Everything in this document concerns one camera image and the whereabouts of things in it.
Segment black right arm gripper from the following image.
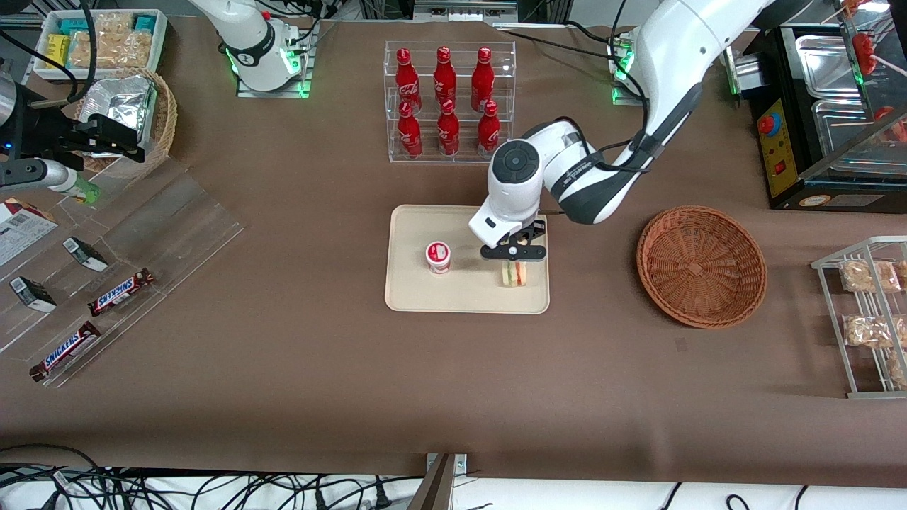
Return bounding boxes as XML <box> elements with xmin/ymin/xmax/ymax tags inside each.
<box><xmin>0</xmin><ymin>85</ymin><xmax>147</xmax><ymax>171</ymax></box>

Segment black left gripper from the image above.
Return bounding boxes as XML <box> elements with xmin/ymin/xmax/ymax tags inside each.
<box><xmin>480</xmin><ymin>219</ymin><xmax>548</xmax><ymax>264</ymax></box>

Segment tan wicker basket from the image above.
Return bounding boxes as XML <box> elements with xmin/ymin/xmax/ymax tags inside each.
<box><xmin>74</xmin><ymin>67</ymin><xmax>179</xmax><ymax>179</ymax></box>

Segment beige rectangular tray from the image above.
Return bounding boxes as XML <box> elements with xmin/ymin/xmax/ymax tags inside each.
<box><xmin>384</xmin><ymin>204</ymin><xmax>551</xmax><ymax>315</ymax></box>

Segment brown round wicker basket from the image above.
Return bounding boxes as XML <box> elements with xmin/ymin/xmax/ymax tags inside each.
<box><xmin>636</xmin><ymin>205</ymin><xmax>769</xmax><ymax>330</ymax></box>

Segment silver foil bag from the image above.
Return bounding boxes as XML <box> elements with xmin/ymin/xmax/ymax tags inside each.
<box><xmin>77</xmin><ymin>74</ymin><xmax>158</xmax><ymax>146</ymax></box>

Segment red and white yogurt cup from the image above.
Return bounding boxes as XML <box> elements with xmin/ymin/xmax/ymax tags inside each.
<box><xmin>424</xmin><ymin>241</ymin><xmax>454</xmax><ymax>276</ymax></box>

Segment clear acrylic stepped display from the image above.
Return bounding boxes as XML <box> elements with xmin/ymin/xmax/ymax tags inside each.
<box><xmin>0</xmin><ymin>166</ymin><xmax>246</xmax><ymax>390</ymax></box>

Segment clear bag of crackers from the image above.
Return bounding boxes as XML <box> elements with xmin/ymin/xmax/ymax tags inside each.
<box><xmin>69</xmin><ymin>13</ymin><xmax>154</xmax><ymax>69</ymax></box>

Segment yellow snack box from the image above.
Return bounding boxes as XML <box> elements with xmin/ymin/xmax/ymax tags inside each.
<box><xmin>45</xmin><ymin>33</ymin><xmax>71</xmax><ymax>70</ymax></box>

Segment white plastic bin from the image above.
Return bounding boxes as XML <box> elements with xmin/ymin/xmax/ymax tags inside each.
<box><xmin>33</xmin><ymin>8</ymin><xmax>169</xmax><ymax>81</ymax></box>

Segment clear acrylic bottle rack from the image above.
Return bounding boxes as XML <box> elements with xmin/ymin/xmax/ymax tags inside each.
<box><xmin>383</xmin><ymin>40</ymin><xmax>518</xmax><ymax>164</ymax></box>

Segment small black and white box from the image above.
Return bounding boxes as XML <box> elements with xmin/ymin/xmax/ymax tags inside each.
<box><xmin>62</xmin><ymin>236</ymin><xmax>110</xmax><ymax>273</ymax></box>
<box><xmin>9</xmin><ymin>276</ymin><xmax>58</xmax><ymax>314</ymax></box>

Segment red cola bottle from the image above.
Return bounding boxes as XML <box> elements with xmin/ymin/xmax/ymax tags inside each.
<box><xmin>476</xmin><ymin>100</ymin><xmax>502</xmax><ymax>159</ymax></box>
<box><xmin>436</xmin><ymin>99</ymin><xmax>461</xmax><ymax>157</ymax></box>
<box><xmin>395</xmin><ymin>47</ymin><xmax>423</xmax><ymax>113</ymax></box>
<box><xmin>396</xmin><ymin>101</ymin><xmax>424</xmax><ymax>160</ymax></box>
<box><xmin>433</xmin><ymin>46</ymin><xmax>458</xmax><ymax>107</ymax></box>
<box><xmin>471</xmin><ymin>47</ymin><xmax>495</xmax><ymax>111</ymax></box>

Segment white printed carton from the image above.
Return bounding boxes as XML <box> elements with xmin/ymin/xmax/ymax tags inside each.
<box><xmin>0</xmin><ymin>198</ymin><xmax>60</xmax><ymax>267</ymax></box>

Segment brown Snickers bar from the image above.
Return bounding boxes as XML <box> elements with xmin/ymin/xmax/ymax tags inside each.
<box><xmin>28</xmin><ymin>320</ymin><xmax>102</xmax><ymax>383</ymax></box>
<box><xmin>87</xmin><ymin>268</ymin><xmax>156</xmax><ymax>317</ymax></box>

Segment black food warmer cabinet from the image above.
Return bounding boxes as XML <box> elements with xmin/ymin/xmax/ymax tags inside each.
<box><xmin>736</xmin><ymin>0</ymin><xmax>907</xmax><ymax>213</ymax></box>

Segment steel warmer pan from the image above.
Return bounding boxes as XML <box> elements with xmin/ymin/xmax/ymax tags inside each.
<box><xmin>810</xmin><ymin>98</ymin><xmax>907</xmax><ymax>176</ymax></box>
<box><xmin>794</xmin><ymin>33</ymin><xmax>864</xmax><ymax>101</ymax></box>

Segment red skewered sausage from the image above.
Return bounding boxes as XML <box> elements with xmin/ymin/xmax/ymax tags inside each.
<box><xmin>852</xmin><ymin>31</ymin><xmax>907</xmax><ymax>79</ymax></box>

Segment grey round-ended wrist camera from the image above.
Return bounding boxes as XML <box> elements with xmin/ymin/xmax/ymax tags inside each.
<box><xmin>0</xmin><ymin>159</ymin><xmax>73</xmax><ymax>193</ymax></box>

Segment thick black cable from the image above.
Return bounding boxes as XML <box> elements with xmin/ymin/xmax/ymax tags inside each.
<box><xmin>0</xmin><ymin>0</ymin><xmax>98</xmax><ymax>106</ymax></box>

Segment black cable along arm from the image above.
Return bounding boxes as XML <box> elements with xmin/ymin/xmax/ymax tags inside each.
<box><xmin>551</xmin><ymin>42</ymin><xmax>663</xmax><ymax>175</ymax></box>

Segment metal mount bracket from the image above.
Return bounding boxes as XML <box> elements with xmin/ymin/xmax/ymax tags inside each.
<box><xmin>407</xmin><ymin>453</ymin><xmax>469</xmax><ymax>510</ymax></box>

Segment grey wire display rack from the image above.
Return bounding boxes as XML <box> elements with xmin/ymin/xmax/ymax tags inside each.
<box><xmin>811</xmin><ymin>236</ymin><xmax>907</xmax><ymax>400</ymax></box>

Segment black floor cable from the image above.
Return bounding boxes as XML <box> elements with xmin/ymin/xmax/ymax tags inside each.
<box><xmin>0</xmin><ymin>444</ymin><xmax>426</xmax><ymax>510</ymax></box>

